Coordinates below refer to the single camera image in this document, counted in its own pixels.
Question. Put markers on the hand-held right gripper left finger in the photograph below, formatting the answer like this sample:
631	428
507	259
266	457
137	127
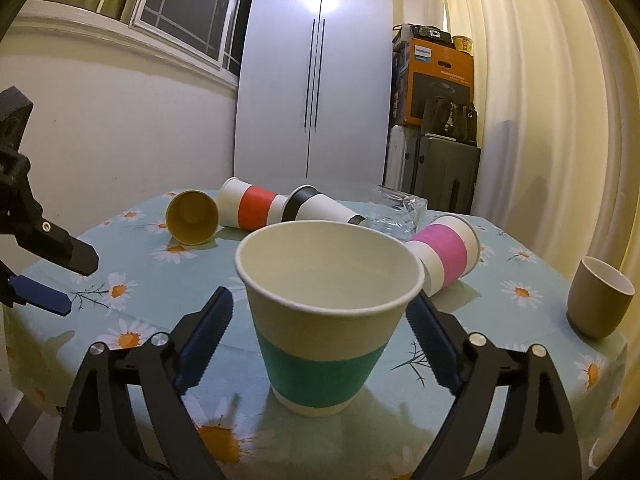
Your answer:
204	347

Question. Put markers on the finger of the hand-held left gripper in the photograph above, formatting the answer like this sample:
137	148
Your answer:
75	255
42	299

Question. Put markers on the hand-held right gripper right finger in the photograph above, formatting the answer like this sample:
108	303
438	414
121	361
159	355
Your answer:
436	347

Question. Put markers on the green band paper cup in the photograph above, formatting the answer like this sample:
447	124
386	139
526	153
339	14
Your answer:
320	335

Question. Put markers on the pink band paper cup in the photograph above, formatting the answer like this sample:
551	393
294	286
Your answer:
447	250

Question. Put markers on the yellow cup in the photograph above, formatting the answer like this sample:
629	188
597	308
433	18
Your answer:
192	217

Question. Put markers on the clear glass cup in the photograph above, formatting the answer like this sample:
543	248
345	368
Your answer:
400	210

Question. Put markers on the red band paper cup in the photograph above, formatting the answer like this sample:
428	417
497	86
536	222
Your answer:
252	206

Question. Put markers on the tan ceramic cup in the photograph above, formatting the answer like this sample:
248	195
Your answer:
595	300

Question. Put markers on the black band paper cup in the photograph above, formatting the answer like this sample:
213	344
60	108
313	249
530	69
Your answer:
325	206

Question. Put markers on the daisy print tablecloth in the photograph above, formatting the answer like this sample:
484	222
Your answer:
150	280

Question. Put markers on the dark grey suitcase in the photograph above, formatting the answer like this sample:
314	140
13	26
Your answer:
445	175

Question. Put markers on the silver suitcase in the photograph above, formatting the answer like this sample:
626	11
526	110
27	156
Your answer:
400	160

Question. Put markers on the black handbag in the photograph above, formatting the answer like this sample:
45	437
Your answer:
447	120

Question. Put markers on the cream curtain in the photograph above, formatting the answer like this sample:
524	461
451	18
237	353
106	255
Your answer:
550	110

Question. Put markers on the grey wardrobe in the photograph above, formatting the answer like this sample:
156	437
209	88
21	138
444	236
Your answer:
280	85

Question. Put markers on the orange cardboard box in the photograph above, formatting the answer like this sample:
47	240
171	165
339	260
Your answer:
440	80

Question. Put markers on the yellow tub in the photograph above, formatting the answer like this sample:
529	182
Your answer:
463	44

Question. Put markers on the black bag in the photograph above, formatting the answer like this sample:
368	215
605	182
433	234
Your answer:
425	32

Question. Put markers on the white frame window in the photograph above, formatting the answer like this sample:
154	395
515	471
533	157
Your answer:
195	5

